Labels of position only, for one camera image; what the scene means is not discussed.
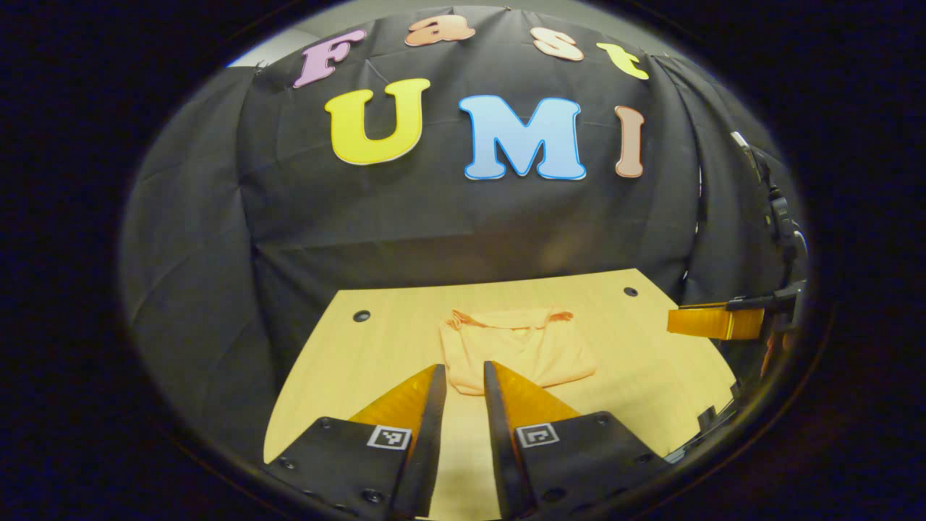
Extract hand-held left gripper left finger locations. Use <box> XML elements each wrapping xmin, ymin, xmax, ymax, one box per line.
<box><xmin>264</xmin><ymin>364</ymin><xmax>448</xmax><ymax>520</ymax></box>

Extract black backdrop cloth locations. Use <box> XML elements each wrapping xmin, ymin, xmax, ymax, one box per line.
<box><xmin>119</xmin><ymin>6</ymin><xmax>804</xmax><ymax>464</ymax></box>

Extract orange T-shirt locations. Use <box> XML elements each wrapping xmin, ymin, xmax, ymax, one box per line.
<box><xmin>439</xmin><ymin>308</ymin><xmax>598</xmax><ymax>397</ymax></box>

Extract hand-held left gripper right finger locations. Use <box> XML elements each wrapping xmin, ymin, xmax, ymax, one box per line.
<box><xmin>483</xmin><ymin>360</ymin><xmax>670</xmax><ymax>520</ymax></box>

